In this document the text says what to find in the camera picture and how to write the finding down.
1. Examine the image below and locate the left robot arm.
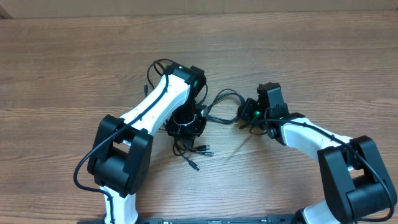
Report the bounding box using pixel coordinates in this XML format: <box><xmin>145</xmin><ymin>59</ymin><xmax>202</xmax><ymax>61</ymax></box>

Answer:
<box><xmin>87</xmin><ymin>62</ymin><xmax>206</xmax><ymax>223</ymax></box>

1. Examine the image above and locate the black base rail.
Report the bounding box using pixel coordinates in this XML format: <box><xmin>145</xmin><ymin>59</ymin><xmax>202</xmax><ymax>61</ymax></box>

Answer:
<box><xmin>137</xmin><ymin>215</ymin><xmax>302</xmax><ymax>224</ymax></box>

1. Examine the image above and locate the black usb cable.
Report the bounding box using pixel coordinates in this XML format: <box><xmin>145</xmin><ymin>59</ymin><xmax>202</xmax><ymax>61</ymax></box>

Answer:
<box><xmin>143</xmin><ymin>58</ymin><xmax>246</xmax><ymax>172</ymax></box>

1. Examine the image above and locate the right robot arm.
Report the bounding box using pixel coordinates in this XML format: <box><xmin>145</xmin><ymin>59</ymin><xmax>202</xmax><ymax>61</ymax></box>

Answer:
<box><xmin>238</xmin><ymin>82</ymin><xmax>397</xmax><ymax>223</ymax></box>

